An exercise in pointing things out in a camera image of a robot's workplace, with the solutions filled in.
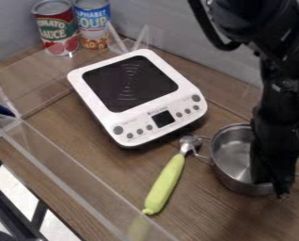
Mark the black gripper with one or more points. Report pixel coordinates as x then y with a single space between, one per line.
274 151

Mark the red tomato sauce can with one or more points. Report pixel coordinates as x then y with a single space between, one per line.
56 25

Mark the green handled ice cream scoop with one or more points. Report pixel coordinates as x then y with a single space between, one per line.
170 175

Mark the silver metal pot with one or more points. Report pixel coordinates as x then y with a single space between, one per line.
230 162

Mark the clear acrylic barrier panel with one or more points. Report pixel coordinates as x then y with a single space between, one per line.
103 177

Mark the white and black stove top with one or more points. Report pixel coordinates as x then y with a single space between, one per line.
139 97

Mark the blue alphabet soup can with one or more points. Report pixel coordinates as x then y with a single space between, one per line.
92 15

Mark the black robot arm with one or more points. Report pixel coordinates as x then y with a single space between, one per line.
266 25

